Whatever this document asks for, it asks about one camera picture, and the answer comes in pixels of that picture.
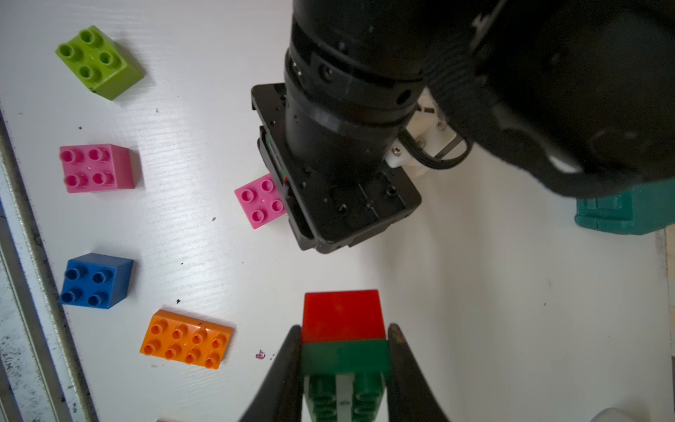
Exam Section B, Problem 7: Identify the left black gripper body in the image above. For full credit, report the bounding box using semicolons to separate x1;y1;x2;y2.
251;83;422;254

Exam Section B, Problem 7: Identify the green plastic tool case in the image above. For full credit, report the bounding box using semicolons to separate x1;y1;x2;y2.
575;179;674;236

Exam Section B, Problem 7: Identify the blue lego brick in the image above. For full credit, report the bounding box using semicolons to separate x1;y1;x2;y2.
59;253;135;309

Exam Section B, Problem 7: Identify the dark green long lego brick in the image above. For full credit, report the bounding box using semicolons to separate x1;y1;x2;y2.
301;339;391;421

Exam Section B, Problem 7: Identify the red lego brick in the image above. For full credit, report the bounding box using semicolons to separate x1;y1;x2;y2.
302;289;386;344

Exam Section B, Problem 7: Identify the pink lego brick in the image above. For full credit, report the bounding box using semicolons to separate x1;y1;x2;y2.
235;174;287;230
59;144;135;193

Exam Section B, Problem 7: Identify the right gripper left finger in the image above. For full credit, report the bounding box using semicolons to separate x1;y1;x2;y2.
240;325;302;422

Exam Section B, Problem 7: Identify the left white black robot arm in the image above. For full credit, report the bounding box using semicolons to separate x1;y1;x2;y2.
251;1;674;253

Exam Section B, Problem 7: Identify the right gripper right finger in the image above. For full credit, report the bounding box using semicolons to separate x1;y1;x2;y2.
387;324;449;422

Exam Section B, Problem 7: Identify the lime green lego brick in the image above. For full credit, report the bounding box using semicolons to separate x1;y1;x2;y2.
54;26;144;100

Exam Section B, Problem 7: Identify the long orange lego brick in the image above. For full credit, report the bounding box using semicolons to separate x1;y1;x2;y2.
140;309;234;370

